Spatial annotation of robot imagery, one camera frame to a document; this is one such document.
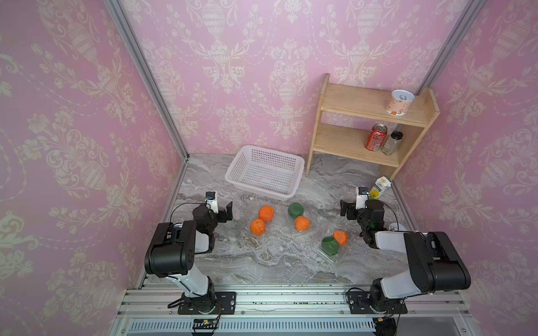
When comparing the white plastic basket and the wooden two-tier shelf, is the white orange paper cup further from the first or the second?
the white plastic basket

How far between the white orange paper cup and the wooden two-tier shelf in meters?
0.01

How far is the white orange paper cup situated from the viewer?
0.73 meters

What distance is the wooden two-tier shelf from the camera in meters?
0.76
